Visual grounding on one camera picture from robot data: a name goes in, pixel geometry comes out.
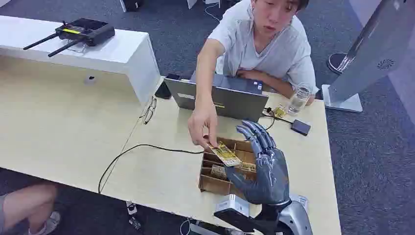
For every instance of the person's right hand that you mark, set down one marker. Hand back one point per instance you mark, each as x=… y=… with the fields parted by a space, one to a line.
x=201 y=123

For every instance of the person's left hand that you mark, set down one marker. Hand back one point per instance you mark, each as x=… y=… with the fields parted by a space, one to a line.
x=310 y=100

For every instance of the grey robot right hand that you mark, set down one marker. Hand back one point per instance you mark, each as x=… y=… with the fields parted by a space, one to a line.
x=269 y=175

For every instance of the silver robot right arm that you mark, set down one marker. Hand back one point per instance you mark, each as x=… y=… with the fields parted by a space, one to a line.
x=296 y=217

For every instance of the clear glass jar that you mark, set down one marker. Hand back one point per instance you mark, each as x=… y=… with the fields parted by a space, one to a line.
x=299 y=99

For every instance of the small black box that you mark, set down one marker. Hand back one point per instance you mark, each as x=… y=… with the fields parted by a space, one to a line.
x=301 y=127

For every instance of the grey laptop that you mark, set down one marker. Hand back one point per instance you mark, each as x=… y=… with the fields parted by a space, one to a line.
x=223 y=100

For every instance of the small yellow packet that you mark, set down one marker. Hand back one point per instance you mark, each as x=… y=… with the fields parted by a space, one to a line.
x=279 y=111

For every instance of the flat grey device with sticker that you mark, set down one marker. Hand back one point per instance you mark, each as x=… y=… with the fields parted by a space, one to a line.
x=300 y=201

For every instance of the black round base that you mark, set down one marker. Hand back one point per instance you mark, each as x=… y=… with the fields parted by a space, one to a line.
x=335 y=61

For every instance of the black phone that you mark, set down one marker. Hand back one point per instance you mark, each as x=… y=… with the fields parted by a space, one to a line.
x=162 y=90

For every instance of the eyeglasses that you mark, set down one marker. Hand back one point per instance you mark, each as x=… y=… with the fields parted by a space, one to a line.
x=149 y=112

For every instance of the wooden card box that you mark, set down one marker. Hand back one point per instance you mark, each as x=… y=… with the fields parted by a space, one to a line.
x=214 y=185

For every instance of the person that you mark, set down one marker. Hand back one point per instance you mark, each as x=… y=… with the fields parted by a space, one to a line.
x=259 y=48

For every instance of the silver kiosk stand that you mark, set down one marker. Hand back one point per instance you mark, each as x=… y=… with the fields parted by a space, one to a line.
x=373 y=48

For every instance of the white power strip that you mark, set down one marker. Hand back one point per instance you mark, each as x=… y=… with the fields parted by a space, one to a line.
x=131 y=208

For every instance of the white desk shelf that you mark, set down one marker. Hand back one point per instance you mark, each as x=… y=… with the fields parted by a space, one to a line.
x=113 y=55

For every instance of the black plug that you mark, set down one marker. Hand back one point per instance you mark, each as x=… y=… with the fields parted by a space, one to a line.
x=135 y=223

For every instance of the black floor box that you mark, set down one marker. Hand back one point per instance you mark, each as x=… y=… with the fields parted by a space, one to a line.
x=131 y=5

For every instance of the clear plastic stand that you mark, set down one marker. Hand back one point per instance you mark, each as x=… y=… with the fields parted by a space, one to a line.
x=77 y=49

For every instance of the black remote controller with antennas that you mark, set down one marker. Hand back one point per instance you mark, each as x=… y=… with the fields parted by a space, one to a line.
x=84 y=31

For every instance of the grey shoe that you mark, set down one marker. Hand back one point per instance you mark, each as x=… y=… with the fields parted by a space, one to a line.
x=50 y=223

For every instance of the seated person's leg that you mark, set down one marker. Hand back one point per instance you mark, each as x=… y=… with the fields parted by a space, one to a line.
x=26 y=204

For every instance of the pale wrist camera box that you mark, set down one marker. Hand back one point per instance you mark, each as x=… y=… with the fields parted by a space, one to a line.
x=233 y=204

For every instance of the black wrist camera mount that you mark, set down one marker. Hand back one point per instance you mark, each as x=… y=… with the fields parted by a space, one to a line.
x=233 y=222

